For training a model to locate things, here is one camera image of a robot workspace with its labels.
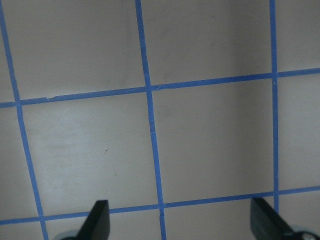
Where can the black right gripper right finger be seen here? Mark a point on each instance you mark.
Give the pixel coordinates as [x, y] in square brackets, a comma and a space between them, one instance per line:
[266, 223]

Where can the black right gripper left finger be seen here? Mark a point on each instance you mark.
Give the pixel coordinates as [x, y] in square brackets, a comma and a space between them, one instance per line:
[97, 223]

